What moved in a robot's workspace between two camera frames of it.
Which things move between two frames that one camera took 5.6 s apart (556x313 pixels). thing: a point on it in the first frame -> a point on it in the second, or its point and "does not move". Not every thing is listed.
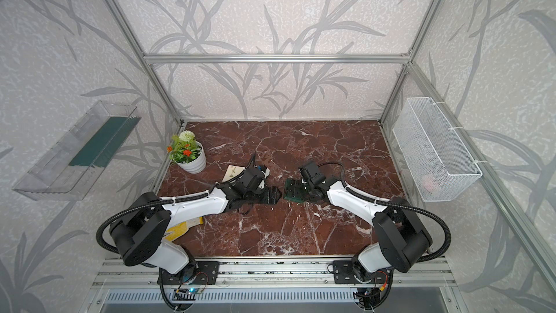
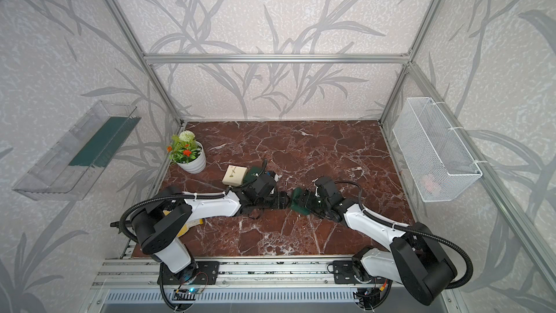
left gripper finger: [272, 195] -> [283, 200]
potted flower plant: [188, 153] does not move
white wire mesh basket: [439, 161] does not move
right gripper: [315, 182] -> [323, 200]
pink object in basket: [429, 182] does not move
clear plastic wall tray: [67, 172] does not move
